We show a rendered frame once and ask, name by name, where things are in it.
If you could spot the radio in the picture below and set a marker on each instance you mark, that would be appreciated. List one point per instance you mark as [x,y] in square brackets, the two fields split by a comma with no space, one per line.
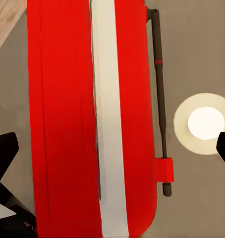
[94,168]

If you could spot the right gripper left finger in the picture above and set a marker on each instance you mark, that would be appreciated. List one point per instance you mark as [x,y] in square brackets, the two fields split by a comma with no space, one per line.
[8,150]

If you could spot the coffee table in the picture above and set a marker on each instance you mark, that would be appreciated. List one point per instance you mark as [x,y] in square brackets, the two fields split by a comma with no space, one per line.
[193,52]

